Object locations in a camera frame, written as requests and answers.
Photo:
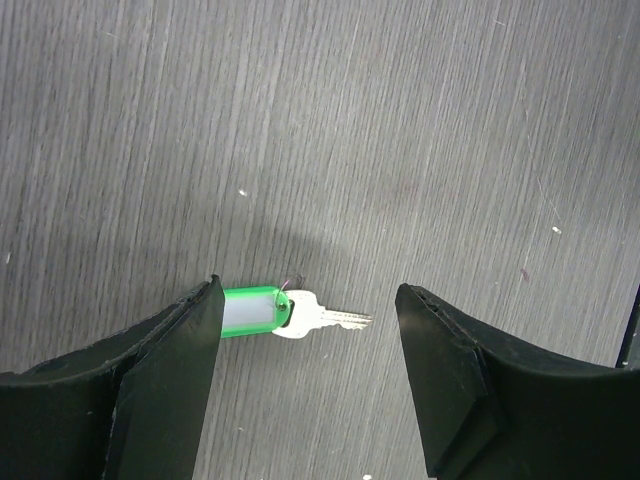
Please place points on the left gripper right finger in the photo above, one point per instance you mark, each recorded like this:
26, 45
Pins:
492, 406

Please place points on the key with green tag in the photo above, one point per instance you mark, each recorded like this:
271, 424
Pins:
290, 314

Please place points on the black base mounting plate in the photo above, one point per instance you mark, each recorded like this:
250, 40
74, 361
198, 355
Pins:
628, 357

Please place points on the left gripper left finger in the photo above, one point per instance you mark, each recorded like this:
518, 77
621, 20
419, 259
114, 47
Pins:
130, 406

